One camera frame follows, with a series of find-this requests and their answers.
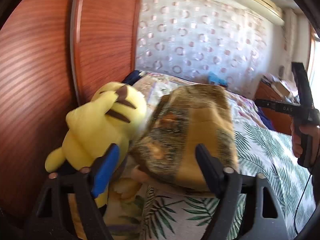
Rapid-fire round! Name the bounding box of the golden patterned garment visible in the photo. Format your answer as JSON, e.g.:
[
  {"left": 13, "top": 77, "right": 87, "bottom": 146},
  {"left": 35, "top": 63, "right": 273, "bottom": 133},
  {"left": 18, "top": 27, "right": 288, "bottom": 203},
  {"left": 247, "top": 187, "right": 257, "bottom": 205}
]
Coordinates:
[{"left": 130, "top": 84, "right": 238, "bottom": 195}]

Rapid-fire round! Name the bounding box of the person's right hand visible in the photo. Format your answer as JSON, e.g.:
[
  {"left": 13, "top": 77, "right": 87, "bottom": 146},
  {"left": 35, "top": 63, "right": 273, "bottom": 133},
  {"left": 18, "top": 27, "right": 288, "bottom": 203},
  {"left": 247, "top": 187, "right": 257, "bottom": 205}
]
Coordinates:
[{"left": 290, "top": 122, "right": 320, "bottom": 158}]

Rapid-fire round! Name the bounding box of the wooden sideboard cabinet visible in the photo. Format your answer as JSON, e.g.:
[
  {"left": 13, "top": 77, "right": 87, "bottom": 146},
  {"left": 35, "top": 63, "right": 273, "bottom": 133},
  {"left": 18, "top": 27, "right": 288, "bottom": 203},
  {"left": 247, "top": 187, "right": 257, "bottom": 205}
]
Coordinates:
[{"left": 254, "top": 81, "right": 296, "bottom": 136}]

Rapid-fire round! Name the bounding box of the cardboard box on cabinet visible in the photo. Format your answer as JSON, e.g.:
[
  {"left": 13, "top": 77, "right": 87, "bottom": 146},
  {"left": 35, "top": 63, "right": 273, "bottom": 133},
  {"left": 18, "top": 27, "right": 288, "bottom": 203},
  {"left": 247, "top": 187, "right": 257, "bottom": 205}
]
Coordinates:
[{"left": 271, "top": 82, "right": 291, "bottom": 98}]

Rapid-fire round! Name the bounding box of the palm leaf bed sheet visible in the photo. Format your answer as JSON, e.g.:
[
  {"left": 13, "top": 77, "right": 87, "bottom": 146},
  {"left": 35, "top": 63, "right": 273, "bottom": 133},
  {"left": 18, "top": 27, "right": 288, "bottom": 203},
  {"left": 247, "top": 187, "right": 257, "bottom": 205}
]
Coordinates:
[{"left": 125, "top": 122, "right": 317, "bottom": 240}]

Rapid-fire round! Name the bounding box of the yellow plush toy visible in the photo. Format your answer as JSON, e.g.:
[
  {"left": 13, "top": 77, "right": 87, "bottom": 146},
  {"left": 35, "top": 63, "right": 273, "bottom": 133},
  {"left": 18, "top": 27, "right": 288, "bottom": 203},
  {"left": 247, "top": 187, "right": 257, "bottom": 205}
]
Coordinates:
[{"left": 45, "top": 82, "right": 147, "bottom": 207}]

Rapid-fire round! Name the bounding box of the white window curtain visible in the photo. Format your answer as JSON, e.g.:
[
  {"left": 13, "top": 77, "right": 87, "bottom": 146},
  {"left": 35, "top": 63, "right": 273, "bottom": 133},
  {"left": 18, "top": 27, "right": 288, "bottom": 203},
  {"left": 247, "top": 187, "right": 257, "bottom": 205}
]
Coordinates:
[{"left": 284, "top": 8, "right": 298, "bottom": 68}]

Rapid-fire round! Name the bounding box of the teal object behind bed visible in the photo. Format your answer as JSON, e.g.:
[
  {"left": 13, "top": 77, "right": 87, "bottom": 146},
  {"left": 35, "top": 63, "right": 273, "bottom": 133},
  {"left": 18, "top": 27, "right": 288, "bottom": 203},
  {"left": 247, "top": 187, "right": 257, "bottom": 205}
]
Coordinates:
[{"left": 208, "top": 72, "right": 228, "bottom": 87}]

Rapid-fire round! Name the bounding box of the sheer circle-patterned curtain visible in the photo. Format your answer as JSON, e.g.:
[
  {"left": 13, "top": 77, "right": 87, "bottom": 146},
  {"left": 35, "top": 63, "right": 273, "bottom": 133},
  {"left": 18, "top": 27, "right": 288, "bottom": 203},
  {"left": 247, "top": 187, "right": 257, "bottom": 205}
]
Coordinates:
[{"left": 135, "top": 0, "right": 266, "bottom": 98}]

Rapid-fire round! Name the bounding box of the window with wooden frame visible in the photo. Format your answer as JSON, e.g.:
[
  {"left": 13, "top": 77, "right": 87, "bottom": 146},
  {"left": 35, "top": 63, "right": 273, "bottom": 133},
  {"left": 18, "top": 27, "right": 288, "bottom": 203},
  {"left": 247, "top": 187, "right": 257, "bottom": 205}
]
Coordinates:
[{"left": 307, "top": 27, "right": 320, "bottom": 98}]

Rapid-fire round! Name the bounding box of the white wall air conditioner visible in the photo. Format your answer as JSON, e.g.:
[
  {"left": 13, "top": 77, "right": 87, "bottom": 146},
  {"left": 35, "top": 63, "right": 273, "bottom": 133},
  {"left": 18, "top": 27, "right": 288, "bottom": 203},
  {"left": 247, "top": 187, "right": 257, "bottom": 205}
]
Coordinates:
[{"left": 242, "top": 0, "right": 284, "bottom": 26}]

